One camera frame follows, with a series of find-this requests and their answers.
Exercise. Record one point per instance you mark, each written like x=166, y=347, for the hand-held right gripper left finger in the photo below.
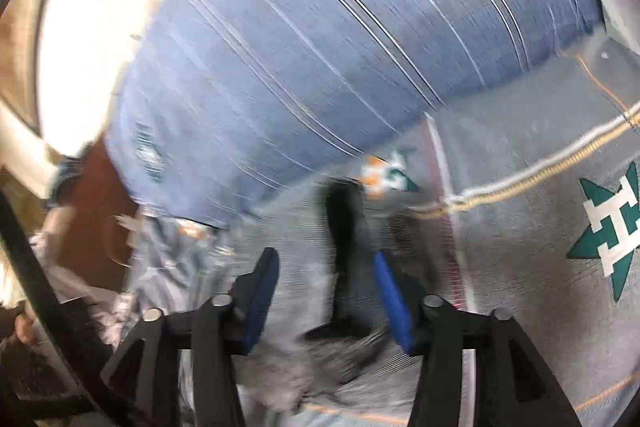
x=262, y=287

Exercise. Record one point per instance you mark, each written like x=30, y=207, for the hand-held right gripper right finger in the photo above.
x=395, y=302

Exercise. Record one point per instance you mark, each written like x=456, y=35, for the grey denim pants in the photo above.
x=320, y=367

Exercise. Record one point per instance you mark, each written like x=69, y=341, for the grey star printed bed sheet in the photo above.
x=525, y=257

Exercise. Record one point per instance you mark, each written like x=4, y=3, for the dark green cloth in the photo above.
x=65, y=187

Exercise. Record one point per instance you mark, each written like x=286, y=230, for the blue plaid pillow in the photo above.
x=325, y=57

